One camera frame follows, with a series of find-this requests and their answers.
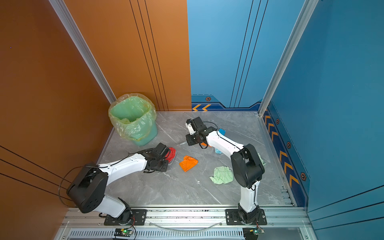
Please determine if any teal dustpan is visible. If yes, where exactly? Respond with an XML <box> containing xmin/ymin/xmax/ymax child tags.
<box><xmin>167</xmin><ymin>148</ymin><xmax>177</xmax><ymax>165</ymax></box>

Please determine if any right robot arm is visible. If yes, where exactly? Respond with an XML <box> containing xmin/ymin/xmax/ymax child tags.
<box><xmin>186</xmin><ymin>127</ymin><xmax>267</xmax><ymax>226</ymax></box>

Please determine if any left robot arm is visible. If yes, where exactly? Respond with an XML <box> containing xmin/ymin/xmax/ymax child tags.
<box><xmin>67</xmin><ymin>143</ymin><xmax>176</xmax><ymax>225</ymax></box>

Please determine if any red crumpled paper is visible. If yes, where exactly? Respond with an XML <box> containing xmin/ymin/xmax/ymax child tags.
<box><xmin>165</xmin><ymin>148</ymin><xmax>177</xmax><ymax>164</ymax></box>

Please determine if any large green crumpled paper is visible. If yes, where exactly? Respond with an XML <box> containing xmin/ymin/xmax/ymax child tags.
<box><xmin>210</xmin><ymin>166</ymin><xmax>234</xmax><ymax>185</ymax></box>

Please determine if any blue paper scrap far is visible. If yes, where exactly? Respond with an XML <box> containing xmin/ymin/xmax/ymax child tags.
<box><xmin>219</xmin><ymin>128</ymin><xmax>226</xmax><ymax>136</ymax></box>

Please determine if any orange crumpled paper near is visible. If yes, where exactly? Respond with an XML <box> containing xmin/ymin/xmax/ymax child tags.
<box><xmin>179</xmin><ymin>156</ymin><xmax>199</xmax><ymax>172</ymax></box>

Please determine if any green trash bin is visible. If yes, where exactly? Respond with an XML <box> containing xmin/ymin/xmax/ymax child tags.
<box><xmin>109</xmin><ymin>95</ymin><xmax>159</xmax><ymax>147</ymax></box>

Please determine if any small green paper scrap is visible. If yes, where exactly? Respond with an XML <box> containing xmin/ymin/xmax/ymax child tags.
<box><xmin>258</xmin><ymin>153</ymin><xmax>266</xmax><ymax>166</ymax></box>

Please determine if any left circuit board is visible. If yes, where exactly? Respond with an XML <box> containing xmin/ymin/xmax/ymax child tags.
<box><xmin>114</xmin><ymin>228</ymin><xmax>135</xmax><ymax>240</ymax></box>

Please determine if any circuit board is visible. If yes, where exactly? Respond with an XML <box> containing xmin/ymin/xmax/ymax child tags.
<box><xmin>114</xmin><ymin>228</ymin><xmax>135</xmax><ymax>240</ymax></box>
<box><xmin>243</xmin><ymin>228</ymin><xmax>265</xmax><ymax>240</ymax></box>

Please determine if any right circuit board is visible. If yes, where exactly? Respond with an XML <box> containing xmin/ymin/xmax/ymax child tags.
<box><xmin>243</xmin><ymin>228</ymin><xmax>265</xmax><ymax>240</ymax></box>

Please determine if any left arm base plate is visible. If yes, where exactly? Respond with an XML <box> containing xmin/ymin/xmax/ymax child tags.
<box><xmin>104</xmin><ymin>209</ymin><xmax>148</xmax><ymax>227</ymax></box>

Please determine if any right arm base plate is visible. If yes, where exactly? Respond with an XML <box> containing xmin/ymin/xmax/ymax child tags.
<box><xmin>225</xmin><ymin>207</ymin><xmax>268</xmax><ymax>226</ymax></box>

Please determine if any aluminium frame rail front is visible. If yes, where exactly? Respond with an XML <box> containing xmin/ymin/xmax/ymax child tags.
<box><xmin>55</xmin><ymin>206</ymin><xmax>317</xmax><ymax>240</ymax></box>

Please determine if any right aluminium corner post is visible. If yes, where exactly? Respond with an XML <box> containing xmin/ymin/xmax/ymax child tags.
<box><xmin>258</xmin><ymin>0</ymin><xmax>319</xmax><ymax>117</ymax></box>

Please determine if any aluminium corner post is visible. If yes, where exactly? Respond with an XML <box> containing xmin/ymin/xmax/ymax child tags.
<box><xmin>49</xmin><ymin>0</ymin><xmax>117</xmax><ymax>104</ymax></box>
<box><xmin>258</xmin><ymin>0</ymin><xmax>319</xmax><ymax>117</ymax></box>

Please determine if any left aluminium corner post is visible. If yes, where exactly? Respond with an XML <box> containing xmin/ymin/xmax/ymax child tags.
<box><xmin>49</xmin><ymin>0</ymin><xmax>117</xmax><ymax>104</ymax></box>

